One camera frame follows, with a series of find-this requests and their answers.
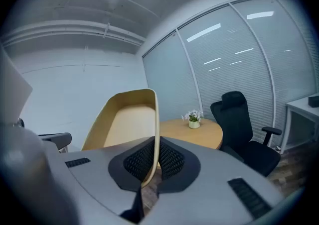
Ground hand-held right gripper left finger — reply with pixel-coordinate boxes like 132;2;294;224
53;136;160;225

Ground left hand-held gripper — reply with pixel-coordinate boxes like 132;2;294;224
0;43;80;225

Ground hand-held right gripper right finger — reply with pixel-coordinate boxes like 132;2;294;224
139;136;285;225

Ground beige plastic tray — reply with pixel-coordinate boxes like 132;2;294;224
81;88;160;189

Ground round wooden table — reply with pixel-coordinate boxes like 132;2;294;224
159;118;224;150

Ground black office chair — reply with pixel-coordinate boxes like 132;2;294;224
210;91;283;177

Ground small potted flower plant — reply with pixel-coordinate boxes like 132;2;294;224
181;109;204;129

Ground white ceiling pipes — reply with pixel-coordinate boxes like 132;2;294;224
0;19;147;47

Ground white side desk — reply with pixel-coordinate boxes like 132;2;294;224
280;96;319;155

